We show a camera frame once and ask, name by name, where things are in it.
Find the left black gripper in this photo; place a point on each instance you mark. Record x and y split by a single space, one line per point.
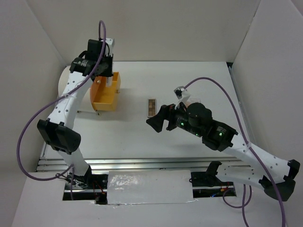
109 73

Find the white cover plate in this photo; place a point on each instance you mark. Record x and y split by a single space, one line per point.
149 187

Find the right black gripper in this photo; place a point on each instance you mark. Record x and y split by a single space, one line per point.
156 121

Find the colourful small eyeshadow palette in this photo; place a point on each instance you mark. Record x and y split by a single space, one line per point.
188 103

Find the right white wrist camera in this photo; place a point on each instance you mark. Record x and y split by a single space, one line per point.
182 94

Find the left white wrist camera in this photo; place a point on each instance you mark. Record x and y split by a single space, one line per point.
110 43

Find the long brown eyeshadow palette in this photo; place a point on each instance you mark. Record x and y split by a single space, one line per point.
152 108

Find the aluminium rail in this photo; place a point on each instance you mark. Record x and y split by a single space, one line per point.
101 165

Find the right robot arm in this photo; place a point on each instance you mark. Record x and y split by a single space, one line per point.
273 175

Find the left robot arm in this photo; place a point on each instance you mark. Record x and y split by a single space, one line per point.
93 64

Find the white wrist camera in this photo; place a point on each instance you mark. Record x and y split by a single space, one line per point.
182 94
110 43

